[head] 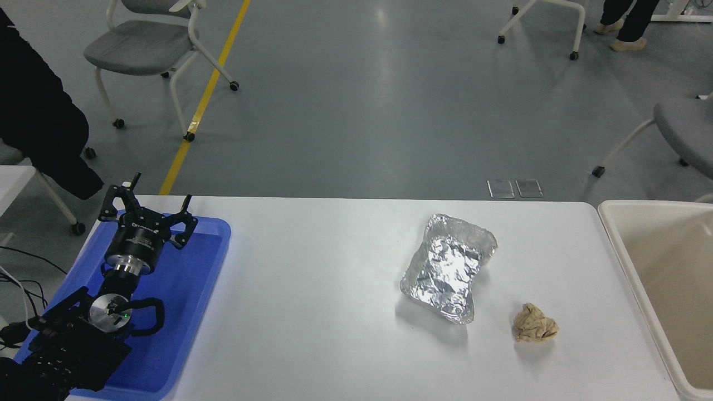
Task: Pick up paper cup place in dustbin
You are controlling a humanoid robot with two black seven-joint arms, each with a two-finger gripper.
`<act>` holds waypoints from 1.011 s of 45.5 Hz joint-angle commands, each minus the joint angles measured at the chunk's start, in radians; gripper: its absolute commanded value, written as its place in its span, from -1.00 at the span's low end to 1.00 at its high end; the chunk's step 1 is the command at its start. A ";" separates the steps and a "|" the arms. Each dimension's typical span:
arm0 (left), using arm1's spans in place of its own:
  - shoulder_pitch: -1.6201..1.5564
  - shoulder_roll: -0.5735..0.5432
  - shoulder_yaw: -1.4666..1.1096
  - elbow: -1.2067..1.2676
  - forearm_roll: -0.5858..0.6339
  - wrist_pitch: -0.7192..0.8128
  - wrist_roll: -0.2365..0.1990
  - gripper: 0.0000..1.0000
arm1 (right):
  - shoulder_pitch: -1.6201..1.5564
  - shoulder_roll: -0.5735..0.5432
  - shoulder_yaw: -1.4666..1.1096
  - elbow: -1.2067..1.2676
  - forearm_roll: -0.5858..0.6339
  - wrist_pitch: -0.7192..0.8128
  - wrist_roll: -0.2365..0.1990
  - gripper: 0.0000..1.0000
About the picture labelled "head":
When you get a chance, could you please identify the thin black cable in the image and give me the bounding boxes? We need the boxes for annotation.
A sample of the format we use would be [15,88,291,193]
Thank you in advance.
[0,246,67,276]
[0,276,48,310]

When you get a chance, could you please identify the seated person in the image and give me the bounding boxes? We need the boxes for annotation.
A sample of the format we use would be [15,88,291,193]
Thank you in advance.
[0,8,105,201]

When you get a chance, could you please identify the white table frame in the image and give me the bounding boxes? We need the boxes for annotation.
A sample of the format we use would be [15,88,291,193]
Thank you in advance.
[651,0,713,23]

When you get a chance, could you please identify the thin white cable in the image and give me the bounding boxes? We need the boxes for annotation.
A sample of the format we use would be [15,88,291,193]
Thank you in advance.
[0,266,31,330]

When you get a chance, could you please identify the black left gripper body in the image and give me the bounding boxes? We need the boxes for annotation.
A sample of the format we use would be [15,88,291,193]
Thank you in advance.
[105,215,168,265]

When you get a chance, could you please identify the large pale bin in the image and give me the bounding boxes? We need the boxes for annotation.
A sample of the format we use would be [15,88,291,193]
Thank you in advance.
[597,199,713,401]

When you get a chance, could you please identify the crumpled tan paper ball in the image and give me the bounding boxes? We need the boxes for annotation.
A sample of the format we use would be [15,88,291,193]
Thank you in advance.
[513,302,559,343]

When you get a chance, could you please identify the grey chair with white frame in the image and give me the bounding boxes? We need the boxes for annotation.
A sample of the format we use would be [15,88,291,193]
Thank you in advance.
[84,0,240,142]
[0,142,96,236]
[592,92,713,203]

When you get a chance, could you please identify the blue plastic tray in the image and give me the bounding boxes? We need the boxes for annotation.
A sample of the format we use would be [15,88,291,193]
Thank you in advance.
[14,216,231,400]

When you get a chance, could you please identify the silver foil tray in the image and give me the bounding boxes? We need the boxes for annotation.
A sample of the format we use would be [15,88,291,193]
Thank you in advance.
[400,213,498,324]

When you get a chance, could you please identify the white chair frame with casters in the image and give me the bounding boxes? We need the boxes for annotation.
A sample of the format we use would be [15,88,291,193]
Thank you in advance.
[497,0,587,61]

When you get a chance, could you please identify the standing person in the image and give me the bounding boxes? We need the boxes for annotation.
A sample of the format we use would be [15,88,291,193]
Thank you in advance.
[593,0,661,52]

